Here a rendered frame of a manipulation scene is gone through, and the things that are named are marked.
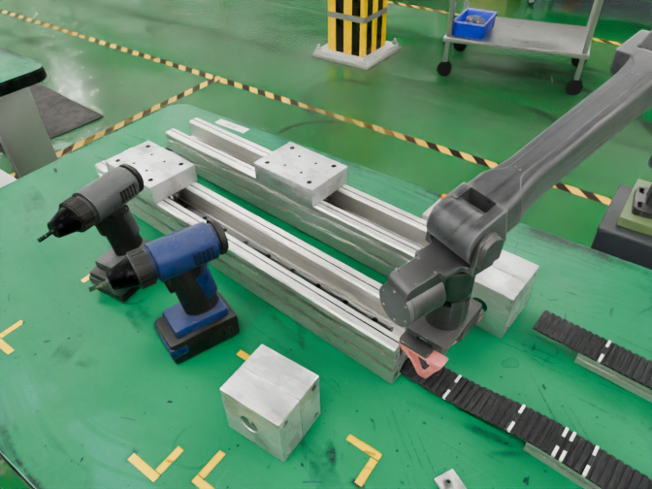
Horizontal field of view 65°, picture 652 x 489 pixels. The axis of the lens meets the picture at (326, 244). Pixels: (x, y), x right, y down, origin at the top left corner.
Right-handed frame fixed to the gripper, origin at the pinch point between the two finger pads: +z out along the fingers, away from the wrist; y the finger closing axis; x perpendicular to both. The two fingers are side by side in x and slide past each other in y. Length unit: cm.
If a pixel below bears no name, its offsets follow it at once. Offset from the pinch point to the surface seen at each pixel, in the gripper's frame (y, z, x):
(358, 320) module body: 4.0, -2.9, -11.7
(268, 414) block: 24.4, -4.0, -10.5
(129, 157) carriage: 1, -7, -74
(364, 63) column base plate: -248, 81, -197
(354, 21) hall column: -254, 56, -211
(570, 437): -1.1, 2.1, 20.0
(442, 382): 0.4, 4.7, 2.0
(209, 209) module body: -2, 0, -54
